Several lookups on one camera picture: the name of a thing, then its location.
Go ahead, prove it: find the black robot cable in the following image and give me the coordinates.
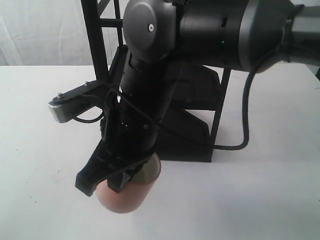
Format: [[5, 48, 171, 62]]
[[214, 46, 281, 151]]

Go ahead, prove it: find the terracotta ceramic mug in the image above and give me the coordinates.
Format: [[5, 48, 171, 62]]
[[95, 153, 162, 214]]

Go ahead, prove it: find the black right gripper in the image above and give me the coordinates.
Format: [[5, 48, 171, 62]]
[[75, 88, 170, 197]]

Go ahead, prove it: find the black metal shelf rack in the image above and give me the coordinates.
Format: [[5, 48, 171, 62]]
[[81, 0, 230, 163]]

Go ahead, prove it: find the white backdrop curtain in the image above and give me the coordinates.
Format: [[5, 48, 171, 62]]
[[0, 0, 126, 67]]

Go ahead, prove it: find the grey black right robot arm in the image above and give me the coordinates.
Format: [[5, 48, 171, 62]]
[[75, 0, 320, 196]]

